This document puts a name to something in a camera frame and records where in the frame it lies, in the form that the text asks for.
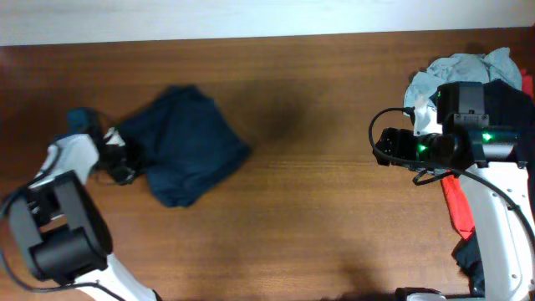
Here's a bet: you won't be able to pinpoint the dark navy blue shorts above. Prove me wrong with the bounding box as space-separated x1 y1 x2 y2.
118 85 252 207

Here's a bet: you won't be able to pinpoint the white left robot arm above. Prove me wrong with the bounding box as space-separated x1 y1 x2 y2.
1 108 161 301

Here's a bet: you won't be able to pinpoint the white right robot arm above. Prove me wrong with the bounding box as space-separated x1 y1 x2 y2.
369 80 534 300

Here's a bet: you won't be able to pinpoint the red garment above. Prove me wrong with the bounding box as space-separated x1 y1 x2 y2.
441 69 534 240

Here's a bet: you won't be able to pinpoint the black garment in pile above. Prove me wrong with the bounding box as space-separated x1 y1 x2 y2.
452 79 534 297

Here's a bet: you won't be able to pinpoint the light blue grey garment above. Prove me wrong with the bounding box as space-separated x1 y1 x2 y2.
404 48 522 107

